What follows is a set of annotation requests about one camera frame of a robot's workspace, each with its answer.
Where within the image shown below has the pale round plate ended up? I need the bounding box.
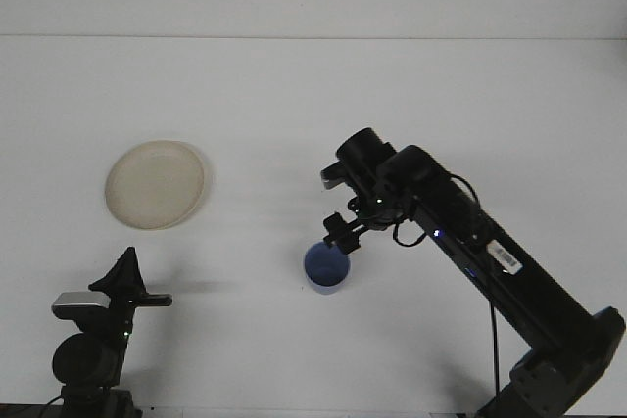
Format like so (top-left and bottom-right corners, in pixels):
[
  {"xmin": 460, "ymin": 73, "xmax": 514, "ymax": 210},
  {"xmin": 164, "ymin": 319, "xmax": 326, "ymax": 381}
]
[{"xmin": 103, "ymin": 139, "xmax": 213, "ymax": 232}]

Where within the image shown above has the pale blue cup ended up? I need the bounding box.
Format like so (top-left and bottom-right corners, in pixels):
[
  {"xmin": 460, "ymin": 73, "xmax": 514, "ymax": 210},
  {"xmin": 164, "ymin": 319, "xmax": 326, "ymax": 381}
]
[{"xmin": 303, "ymin": 240, "xmax": 352, "ymax": 297}]

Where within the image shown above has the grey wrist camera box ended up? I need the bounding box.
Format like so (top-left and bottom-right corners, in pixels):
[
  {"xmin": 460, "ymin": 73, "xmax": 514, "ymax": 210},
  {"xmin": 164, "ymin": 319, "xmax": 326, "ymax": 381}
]
[
  {"xmin": 319, "ymin": 161, "xmax": 348, "ymax": 192},
  {"xmin": 51, "ymin": 291, "xmax": 111, "ymax": 320}
]

